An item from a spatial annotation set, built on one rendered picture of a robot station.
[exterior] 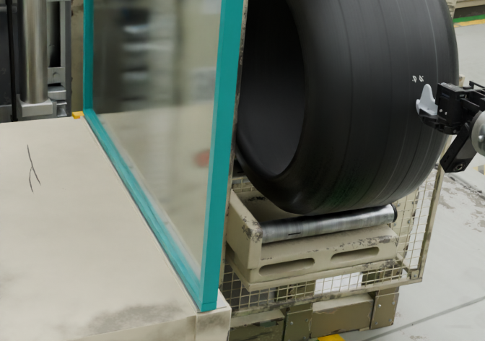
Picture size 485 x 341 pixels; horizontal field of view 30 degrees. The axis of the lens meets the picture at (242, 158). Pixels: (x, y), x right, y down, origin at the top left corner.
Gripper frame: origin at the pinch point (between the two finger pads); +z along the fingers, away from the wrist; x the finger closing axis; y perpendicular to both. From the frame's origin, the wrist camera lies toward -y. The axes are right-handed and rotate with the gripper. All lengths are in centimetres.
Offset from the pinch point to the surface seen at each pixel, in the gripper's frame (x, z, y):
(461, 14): -297, 383, -75
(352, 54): 13.5, 4.0, 9.9
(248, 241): 27.2, 15.5, -30.6
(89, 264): 72, -37, -2
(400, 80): 4.1, 1.8, 4.9
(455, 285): -101, 108, -112
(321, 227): 9.0, 18.6, -31.6
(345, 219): 3.1, 18.9, -30.7
